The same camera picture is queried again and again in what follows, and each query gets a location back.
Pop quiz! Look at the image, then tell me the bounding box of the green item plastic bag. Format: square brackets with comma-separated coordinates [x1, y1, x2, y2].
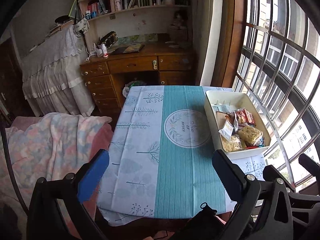
[122, 80, 146, 98]

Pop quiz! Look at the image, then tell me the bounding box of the metal window grille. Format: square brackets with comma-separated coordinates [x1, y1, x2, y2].
[233, 0, 319, 191]

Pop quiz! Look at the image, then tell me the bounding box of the red nut snack bag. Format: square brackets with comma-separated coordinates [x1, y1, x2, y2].
[235, 108, 256, 128]

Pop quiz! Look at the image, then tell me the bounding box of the teal white tablecloth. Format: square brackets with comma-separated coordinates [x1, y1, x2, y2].
[96, 85, 267, 227]

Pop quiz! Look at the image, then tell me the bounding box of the beige rice cracker pack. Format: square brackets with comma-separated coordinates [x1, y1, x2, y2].
[237, 125, 263, 144]

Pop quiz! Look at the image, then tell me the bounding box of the black patterned case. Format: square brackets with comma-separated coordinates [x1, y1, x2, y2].
[98, 31, 118, 49]

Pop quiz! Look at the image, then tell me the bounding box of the white red bottle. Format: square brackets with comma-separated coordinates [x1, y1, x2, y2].
[101, 44, 108, 58]

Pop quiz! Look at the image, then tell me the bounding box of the orange white oat bar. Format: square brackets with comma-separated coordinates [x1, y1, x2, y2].
[219, 119, 234, 141]

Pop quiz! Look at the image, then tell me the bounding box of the blue red snack packet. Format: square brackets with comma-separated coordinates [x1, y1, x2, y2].
[246, 136, 265, 149]

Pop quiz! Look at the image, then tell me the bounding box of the white lace covered furniture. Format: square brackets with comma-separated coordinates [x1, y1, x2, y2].
[21, 25, 95, 116]

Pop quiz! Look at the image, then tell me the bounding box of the wooden bookshelf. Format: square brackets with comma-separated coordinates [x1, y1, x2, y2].
[78, 0, 193, 46]

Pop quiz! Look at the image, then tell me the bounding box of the pastel floral blanket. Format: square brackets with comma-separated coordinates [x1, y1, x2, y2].
[0, 112, 115, 240]

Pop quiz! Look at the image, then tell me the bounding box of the black cable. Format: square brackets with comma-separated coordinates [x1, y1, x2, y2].
[0, 119, 29, 215]

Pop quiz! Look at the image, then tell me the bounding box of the cream plastic storage bin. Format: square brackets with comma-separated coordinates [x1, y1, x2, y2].
[204, 90, 271, 160]

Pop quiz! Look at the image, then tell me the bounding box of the pale blue snack pouch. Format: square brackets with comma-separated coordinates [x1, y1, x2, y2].
[212, 103, 234, 114]

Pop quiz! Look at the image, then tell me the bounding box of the wooden desk with drawers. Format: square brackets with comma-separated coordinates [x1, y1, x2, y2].
[80, 42, 197, 116]

